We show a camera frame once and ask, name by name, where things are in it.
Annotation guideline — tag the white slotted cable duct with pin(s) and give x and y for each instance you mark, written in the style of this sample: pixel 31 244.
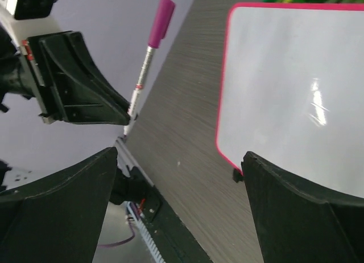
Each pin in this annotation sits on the white slotted cable duct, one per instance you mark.
pixel 147 238

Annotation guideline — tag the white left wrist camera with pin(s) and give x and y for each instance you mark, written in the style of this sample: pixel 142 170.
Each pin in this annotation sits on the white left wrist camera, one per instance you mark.
pixel 21 19

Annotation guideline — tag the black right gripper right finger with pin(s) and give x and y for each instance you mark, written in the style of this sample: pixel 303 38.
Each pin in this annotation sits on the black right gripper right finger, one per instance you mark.
pixel 297 220

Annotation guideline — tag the white marker with pink cap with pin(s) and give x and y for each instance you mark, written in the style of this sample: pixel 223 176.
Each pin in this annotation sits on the white marker with pink cap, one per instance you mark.
pixel 158 32

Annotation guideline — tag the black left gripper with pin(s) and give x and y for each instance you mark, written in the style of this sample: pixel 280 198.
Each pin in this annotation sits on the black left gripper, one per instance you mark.
pixel 58 71

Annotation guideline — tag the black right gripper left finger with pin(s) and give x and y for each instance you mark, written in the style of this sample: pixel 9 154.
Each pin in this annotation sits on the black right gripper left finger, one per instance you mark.
pixel 58 218

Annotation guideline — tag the pink framed whiteboard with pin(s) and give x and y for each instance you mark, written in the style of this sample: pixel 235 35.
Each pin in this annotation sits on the pink framed whiteboard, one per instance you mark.
pixel 292 90

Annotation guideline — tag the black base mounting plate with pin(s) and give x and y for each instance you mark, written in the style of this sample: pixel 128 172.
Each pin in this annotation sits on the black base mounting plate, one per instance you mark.
pixel 173 239

